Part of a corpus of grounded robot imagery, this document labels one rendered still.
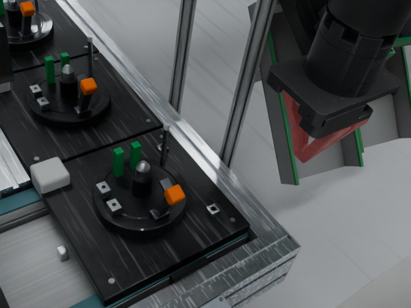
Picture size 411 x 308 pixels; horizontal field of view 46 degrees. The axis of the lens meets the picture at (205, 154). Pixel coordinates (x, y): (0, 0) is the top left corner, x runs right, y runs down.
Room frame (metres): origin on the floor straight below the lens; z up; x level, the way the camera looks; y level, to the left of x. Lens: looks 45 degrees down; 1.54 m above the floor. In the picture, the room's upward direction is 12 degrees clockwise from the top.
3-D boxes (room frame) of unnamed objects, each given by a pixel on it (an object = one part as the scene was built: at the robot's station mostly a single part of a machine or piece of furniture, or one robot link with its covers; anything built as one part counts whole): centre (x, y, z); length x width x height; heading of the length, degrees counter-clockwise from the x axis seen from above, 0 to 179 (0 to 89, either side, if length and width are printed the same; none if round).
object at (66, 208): (0.46, 0.08, 1.01); 0.24 x 0.24 x 0.13; 44
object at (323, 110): (0.34, -0.09, 1.34); 0.10 x 0.07 x 0.07; 133
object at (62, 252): (0.37, 0.17, 0.92); 0.01 x 0.01 x 0.04; 44
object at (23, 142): (0.64, 0.25, 1.01); 0.24 x 0.24 x 0.13; 44
